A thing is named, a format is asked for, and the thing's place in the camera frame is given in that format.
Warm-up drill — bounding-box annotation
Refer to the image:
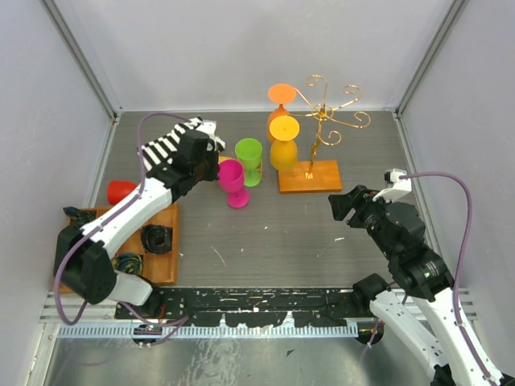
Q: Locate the rolled dark orange-floral tie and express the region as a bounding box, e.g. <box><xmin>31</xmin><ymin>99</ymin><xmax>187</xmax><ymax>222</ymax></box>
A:
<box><xmin>63</xmin><ymin>207</ymin><xmax>97</xmax><ymax>228</ymax></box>

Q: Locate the rolled blue-yellow tie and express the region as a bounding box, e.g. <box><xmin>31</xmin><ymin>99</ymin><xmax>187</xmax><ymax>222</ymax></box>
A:
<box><xmin>112</xmin><ymin>253</ymin><xmax>143</xmax><ymax>275</ymax></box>

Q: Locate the red plastic wine glass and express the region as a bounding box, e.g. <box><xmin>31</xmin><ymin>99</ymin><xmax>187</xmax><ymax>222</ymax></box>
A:
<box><xmin>106</xmin><ymin>180</ymin><xmax>138</xmax><ymax>205</ymax></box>

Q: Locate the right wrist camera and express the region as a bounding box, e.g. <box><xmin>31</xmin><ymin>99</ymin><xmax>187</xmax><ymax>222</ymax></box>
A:
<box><xmin>373</xmin><ymin>168</ymin><xmax>412</xmax><ymax>202</ymax></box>

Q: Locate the black white striped cloth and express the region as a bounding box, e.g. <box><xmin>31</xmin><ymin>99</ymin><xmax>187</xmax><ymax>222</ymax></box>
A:
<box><xmin>142</xmin><ymin>117</ymin><xmax>226</xmax><ymax>171</ymax></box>

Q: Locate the green plastic wine glass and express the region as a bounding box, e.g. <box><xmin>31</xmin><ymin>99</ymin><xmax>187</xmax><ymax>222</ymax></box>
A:
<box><xmin>235</xmin><ymin>138</ymin><xmax>263</xmax><ymax>187</ymax></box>

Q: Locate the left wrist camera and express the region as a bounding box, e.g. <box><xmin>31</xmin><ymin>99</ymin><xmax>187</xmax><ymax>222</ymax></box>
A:
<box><xmin>197</xmin><ymin>121</ymin><xmax>218</xmax><ymax>151</ymax></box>

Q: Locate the orange plastic wine glass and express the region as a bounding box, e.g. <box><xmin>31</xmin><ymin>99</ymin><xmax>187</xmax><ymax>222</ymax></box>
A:
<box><xmin>266</xmin><ymin>84</ymin><xmax>296</xmax><ymax>142</ymax></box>

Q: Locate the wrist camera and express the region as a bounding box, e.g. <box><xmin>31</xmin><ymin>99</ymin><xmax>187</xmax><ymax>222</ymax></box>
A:
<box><xmin>373</xmin><ymin>168</ymin><xmax>412</xmax><ymax>202</ymax></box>
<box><xmin>197</xmin><ymin>121</ymin><xmax>218</xmax><ymax>151</ymax></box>

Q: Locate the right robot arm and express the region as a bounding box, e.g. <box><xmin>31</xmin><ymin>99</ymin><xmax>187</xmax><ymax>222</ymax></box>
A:
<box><xmin>328</xmin><ymin>185</ymin><xmax>514</xmax><ymax>385</ymax></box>

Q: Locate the wooden compartment tray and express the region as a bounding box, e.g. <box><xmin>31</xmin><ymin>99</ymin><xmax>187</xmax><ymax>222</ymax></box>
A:
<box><xmin>60</xmin><ymin>204</ymin><xmax>180</xmax><ymax>294</ymax></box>

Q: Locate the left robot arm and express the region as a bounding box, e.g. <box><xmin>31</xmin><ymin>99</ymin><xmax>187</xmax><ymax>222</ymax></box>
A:
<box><xmin>54</xmin><ymin>129</ymin><xmax>225</xmax><ymax>318</ymax></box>

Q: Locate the gold wire wine glass rack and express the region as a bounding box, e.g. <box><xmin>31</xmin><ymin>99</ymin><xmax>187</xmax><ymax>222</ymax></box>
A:
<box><xmin>278</xmin><ymin>74</ymin><xmax>371</xmax><ymax>194</ymax></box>

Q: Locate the magenta plastic wine glass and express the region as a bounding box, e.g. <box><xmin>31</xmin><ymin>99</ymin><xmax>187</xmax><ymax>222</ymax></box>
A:
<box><xmin>218</xmin><ymin>159</ymin><xmax>250</xmax><ymax>209</ymax></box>

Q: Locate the white slotted cable duct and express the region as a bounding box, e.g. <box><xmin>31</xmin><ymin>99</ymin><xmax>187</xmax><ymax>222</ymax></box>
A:
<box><xmin>57</xmin><ymin>322</ymin><xmax>359</xmax><ymax>339</ymax></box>

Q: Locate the yellow plastic wine glass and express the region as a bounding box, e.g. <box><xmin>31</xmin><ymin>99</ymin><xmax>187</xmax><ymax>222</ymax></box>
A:
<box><xmin>218</xmin><ymin>156</ymin><xmax>233</xmax><ymax>164</ymax></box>

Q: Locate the yellow-orange plastic wine glass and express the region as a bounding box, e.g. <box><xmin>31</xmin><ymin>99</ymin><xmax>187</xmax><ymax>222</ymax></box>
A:
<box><xmin>270</xmin><ymin>115</ymin><xmax>300</xmax><ymax>171</ymax></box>

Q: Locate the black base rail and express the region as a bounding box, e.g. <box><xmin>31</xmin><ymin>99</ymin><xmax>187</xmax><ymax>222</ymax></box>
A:
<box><xmin>114</xmin><ymin>286</ymin><xmax>373</xmax><ymax>328</ymax></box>

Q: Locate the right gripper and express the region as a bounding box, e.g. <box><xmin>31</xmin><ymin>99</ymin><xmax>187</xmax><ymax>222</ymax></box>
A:
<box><xmin>327</xmin><ymin>183</ymin><xmax>398</xmax><ymax>259</ymax></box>

